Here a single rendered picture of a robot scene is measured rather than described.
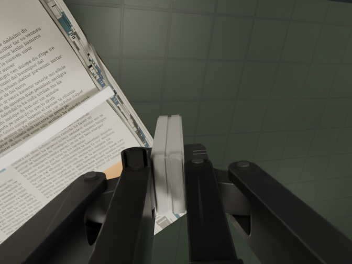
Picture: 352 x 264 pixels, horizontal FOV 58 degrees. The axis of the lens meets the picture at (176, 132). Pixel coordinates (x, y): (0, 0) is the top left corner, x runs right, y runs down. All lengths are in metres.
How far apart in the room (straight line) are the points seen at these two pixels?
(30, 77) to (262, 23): 1.40
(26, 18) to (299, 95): 1.72
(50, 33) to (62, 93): 0.05
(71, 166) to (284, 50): 1.50
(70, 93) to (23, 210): 0.13
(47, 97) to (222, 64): 1.32
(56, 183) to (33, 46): 0.13
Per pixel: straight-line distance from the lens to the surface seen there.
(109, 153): 0.31
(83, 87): 0.28
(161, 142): 0.16
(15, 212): 0.34
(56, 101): 0.28
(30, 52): 0.27
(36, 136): 0.28
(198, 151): 0.16
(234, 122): 1.72
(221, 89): 1.60
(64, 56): 0.27
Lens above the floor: 1.32
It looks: 56 degrees down
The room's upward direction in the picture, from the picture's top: 146 degrees clockwise
